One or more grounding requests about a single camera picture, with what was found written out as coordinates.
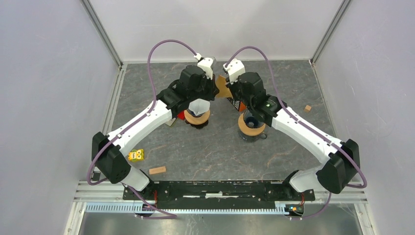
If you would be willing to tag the small wooden cube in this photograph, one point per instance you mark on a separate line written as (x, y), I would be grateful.
(307, 108)

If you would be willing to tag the brown paper coffee filter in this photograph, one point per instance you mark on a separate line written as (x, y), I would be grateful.
(221, 84)

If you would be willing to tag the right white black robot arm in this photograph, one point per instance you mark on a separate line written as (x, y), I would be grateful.
(338, 159)

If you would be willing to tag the dark brown dripper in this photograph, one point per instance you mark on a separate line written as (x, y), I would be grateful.
(199, 126)

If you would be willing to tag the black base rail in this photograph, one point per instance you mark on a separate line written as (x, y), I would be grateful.
(250, 194)

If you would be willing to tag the orange coffee filter box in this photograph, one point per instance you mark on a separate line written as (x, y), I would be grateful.
(237, 104)

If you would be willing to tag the colourful toy block pile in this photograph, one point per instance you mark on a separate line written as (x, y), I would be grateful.
(180, 116)

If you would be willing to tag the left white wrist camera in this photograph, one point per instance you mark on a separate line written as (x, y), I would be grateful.
(206, 64)

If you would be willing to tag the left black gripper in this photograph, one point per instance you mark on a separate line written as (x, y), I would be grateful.
(213, 90)

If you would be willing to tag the white paper coffee filter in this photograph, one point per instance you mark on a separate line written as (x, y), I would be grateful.
(198, 107)

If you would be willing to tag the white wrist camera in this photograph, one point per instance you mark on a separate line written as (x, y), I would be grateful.
(206, 64)
(234, 69)

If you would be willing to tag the grey slotted cable duct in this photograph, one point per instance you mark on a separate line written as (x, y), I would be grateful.
(140, 208)

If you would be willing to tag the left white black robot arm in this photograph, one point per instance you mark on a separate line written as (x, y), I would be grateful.
(109, 151)

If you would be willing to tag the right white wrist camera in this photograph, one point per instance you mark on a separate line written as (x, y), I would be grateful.
(234, 69)

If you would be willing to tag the flat wooden block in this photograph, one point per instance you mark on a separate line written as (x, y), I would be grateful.
(157, 170)

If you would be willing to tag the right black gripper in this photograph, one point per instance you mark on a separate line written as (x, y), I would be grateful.
(232, 86)

